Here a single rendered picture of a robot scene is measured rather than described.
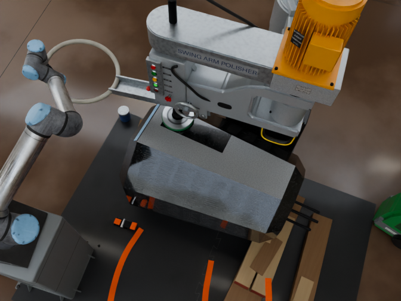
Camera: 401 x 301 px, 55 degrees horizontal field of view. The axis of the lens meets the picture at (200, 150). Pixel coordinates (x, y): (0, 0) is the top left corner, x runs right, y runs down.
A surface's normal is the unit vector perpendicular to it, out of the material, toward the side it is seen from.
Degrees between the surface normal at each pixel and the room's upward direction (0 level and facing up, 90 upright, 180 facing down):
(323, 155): 0
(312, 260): 0
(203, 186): 45
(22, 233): 52
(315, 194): 0
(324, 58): 90
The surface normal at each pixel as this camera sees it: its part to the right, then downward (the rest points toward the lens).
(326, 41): 0.03, -0.45
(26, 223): 0.79, -0.16
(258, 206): -0.26, 0.26
